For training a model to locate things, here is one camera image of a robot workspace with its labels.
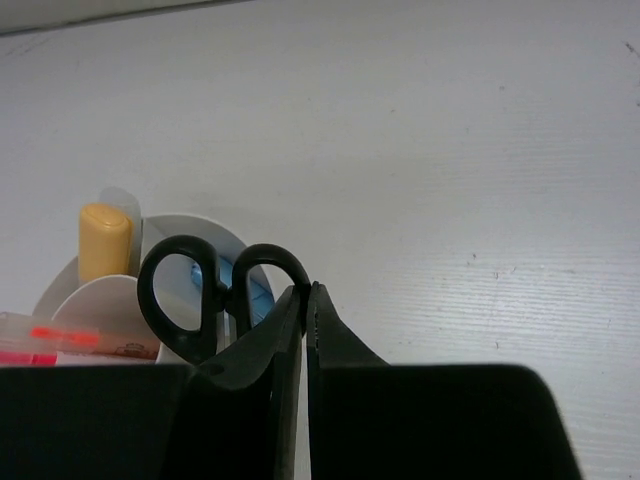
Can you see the orange yellow highlighter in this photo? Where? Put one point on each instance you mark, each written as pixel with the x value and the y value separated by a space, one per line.
pixel 104 242

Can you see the green highlighter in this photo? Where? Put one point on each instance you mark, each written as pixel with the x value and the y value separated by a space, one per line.
pixel 128 204

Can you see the red pink pen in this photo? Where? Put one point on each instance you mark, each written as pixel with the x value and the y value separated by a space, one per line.
pixel 28 341

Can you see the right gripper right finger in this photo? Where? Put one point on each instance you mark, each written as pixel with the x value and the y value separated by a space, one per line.
pixel 369 419

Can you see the black handled scissors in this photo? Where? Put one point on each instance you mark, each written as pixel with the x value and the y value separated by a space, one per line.
pixel 197 346

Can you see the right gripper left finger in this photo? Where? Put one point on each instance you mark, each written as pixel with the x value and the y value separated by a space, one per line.
pixel 233 417

